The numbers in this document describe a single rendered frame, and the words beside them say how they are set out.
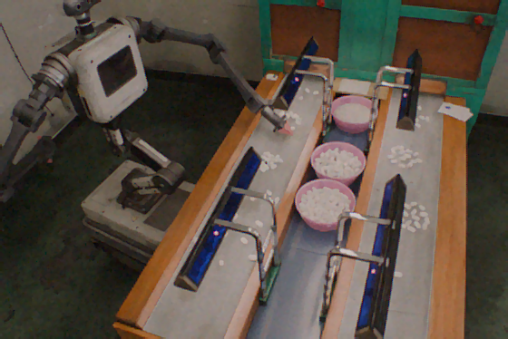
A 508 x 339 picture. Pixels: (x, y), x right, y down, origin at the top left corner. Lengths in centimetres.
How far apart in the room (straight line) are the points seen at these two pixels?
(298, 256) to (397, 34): 137
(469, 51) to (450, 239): 114
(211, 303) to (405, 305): 72
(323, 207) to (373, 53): 106
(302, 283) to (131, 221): 104
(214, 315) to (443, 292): 85
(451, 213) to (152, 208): 151
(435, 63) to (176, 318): 192
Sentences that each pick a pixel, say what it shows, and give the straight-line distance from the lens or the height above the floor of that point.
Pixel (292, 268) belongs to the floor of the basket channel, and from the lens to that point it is 181.
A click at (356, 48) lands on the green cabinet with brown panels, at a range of 262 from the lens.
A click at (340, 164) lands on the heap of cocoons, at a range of 213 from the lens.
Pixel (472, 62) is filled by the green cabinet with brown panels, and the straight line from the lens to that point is 263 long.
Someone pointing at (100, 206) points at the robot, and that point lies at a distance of 253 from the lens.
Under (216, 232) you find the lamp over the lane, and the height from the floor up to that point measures 109.
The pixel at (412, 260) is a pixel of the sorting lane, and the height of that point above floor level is 74.
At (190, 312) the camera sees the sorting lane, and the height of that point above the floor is 74.
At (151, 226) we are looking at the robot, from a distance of 232.
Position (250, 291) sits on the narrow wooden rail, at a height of 76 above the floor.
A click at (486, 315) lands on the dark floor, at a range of 268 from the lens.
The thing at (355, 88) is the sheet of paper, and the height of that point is 78.
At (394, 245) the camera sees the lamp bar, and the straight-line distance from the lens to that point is 140.
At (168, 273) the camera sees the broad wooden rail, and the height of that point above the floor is 75.
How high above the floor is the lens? 218
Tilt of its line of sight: 44 degrees down
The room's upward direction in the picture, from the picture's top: 5 degrees counter-clockwise
